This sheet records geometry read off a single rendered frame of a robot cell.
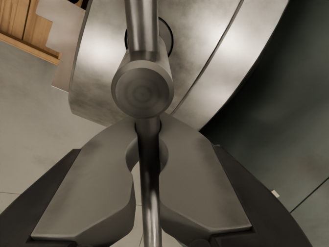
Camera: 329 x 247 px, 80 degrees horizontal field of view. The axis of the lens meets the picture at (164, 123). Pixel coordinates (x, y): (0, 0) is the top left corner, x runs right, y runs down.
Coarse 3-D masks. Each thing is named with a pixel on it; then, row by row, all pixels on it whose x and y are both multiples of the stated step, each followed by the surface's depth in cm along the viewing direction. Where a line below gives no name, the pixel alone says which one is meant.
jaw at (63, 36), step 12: (48, 0) 23; (60, 0) 23; (36, 12) 23; (48, 12) 23; (60, 12) 24; (72, 12) 24; (84, 12) 24; (60, 24) 24; (72, 24) 24; (48, 36) 24; (60, 36) 24; (72, 36) 25; (60, 48) 25; (72, 48) 25; (60, 60) 25; (72, 60) 25; (60, 72) 26; (60, 84) 26
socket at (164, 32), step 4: (160, 20) 13; (160, 24) 13; (164, 24) 13; (160, 28) 14; (164, 28) 14; (168, 28) 14; (160, 32) 14; (164, 32) 14; (168, 32) 14; (160, 36) 14; (164, 36) 14; (168, 36) 14; (164, 40) 14; (168, 40) 14; (168, 44) 14; (168, 48) 14; (168, 52) 14
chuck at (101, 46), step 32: (96, 0) 12; (160, 0) 13; (192, 0) 13; (224, 0) 13; (96, 32) 13; (192, 32) 14; (224, 32) 14; (96, 64) 15; (192, 64) 15; (96, 96) 17
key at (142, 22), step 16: (128, 0) 7; (144, 0) 7; (128, 16) 7; (144, 16) 7; (128, 32) 7; (144, 32) 7; (144, 48) 7; (144, 128) 9; (144, 144) 10; (144, 160) 10; (144, 176) 11; (144, 192) 11; (144, 208) 12; (144, 224) 12; (160, 224) 12; (144, 240) 13; (160, 240) 13
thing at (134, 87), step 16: (128, 48) 9; (160, 48) 9; (128, 64) 6; (144, 64) 6; (160, 64) 7; (112, 80) 7; (128, 80) 6; (144, 80) 6; (160, 80) 7; (112, 96) 7; (128, 96) 7; (144, 96) 7; (160, 96) 7; (128, 112) 7; (144, 112) 7; (160, 112) 7
